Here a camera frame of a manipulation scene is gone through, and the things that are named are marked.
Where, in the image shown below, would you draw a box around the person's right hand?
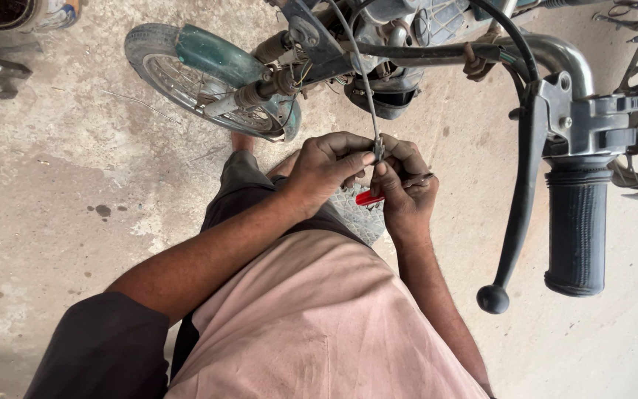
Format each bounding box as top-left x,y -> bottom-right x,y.
370,133 -> 440,245

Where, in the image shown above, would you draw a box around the person's left hand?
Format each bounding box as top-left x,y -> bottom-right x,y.
280,131 -> 378,219

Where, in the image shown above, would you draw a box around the red handled tool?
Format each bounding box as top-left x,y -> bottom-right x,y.
356,173 -> 436,207

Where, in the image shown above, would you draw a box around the grey control cable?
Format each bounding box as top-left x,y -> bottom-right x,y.
325,0 -> 386,163

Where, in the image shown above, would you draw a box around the dark grey trousers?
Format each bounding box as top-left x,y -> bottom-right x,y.
200,150 -> 372,250

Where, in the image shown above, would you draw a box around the person's foot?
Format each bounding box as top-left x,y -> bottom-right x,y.
230,131 -> 257,154

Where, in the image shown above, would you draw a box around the black headlight housing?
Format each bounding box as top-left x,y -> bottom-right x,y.
344,66 -> 425,121

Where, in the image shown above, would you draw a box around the motorcycle fork tube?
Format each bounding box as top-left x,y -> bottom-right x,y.
253,30 -> 299,65
203,66 -> 299,119

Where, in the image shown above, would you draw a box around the black brake lever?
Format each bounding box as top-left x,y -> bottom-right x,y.
476,83 -> 550,316

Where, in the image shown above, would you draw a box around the pink apron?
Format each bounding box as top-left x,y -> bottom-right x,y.
164,229 -> 491,399

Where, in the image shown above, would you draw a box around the green front fender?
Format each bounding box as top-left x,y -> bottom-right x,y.
175,23 -> 302,143

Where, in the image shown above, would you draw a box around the spoked motorcycle front wheel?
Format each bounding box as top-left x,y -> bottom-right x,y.
124,23 -> 302,143

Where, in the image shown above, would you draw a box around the dark shirt sleeve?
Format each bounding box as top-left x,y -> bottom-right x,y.
23,291 -> 171,399

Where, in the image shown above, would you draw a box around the dirty plastic bucket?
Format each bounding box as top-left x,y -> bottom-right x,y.
0,0 -> 84,33

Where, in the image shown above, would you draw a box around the motorcycle frame and body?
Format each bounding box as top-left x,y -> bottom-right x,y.
264,0 -> 547,120

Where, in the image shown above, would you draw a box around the black rubber handlebar grip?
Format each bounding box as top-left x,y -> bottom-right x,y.
543,157 -> 615,298

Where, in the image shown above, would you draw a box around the thin loose wire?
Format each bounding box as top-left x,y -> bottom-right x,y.
100,89 -> 182,126

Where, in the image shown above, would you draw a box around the black sheathed cable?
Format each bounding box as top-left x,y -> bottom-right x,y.
467,0 -> 541,84

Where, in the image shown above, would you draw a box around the grey lever bracket housing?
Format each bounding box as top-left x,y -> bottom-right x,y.
538,71 -> 638,161

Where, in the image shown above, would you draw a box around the chrome handlebar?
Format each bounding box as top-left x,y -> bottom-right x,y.
510,30 -> 597,102

